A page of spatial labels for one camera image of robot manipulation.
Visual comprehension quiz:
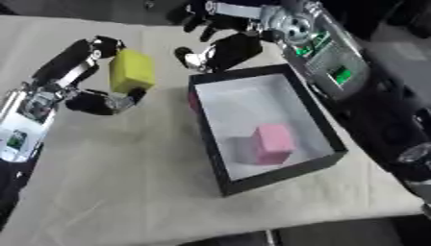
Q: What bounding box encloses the yellow rectangular block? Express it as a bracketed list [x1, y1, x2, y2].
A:
[108, 48, 159, 94]

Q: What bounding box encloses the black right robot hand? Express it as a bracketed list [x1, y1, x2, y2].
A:
[166, 0, 283, 74]

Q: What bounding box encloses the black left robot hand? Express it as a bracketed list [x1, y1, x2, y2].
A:
[28, 35, 150, 116]

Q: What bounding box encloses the pink rectangular block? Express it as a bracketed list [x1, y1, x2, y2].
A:
[249, 124, 298, 165]

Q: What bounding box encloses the black box with white inside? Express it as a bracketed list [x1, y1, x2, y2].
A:
[187, 62, 350, 198]

